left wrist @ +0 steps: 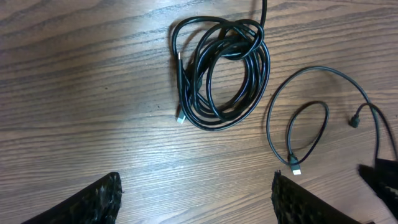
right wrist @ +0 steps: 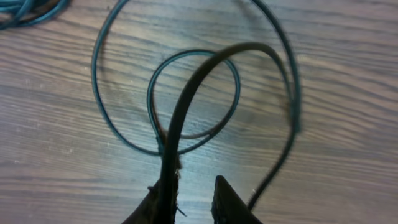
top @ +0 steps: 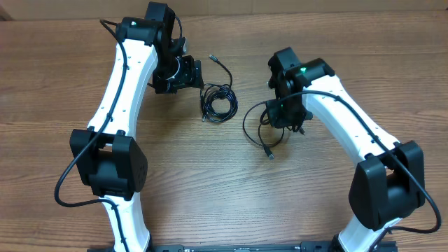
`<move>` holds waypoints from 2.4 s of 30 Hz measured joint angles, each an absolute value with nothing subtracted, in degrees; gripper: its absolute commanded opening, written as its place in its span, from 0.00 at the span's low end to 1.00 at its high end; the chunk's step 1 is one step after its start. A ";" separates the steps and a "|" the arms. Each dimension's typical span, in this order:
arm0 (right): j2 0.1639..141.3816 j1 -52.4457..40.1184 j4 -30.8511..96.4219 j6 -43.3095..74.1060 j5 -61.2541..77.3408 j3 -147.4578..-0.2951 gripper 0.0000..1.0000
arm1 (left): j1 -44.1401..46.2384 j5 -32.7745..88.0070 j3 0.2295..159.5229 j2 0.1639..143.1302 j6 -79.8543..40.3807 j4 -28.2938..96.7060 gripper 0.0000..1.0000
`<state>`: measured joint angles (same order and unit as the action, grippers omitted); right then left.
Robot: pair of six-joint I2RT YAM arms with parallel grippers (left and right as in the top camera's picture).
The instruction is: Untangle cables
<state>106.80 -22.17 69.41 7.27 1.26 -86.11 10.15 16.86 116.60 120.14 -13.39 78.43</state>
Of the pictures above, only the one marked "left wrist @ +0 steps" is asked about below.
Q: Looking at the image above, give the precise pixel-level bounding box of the thick black usb cable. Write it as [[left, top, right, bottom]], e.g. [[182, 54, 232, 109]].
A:
[[169, 0, 271, 131]]

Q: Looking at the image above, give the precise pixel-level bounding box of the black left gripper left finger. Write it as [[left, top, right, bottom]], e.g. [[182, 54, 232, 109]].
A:
[[23, 172, 123, 224]]

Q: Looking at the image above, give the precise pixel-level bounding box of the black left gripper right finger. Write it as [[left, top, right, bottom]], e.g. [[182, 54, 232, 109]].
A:
[[271, 170, 360, 224]]

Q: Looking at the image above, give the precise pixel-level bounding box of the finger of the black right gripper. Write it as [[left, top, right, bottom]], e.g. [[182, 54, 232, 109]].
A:
[[358, 159, 398, 218]]

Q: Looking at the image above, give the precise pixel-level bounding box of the thin black usb cable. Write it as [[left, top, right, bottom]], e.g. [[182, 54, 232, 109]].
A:
[[266, 65, 398, 175]]

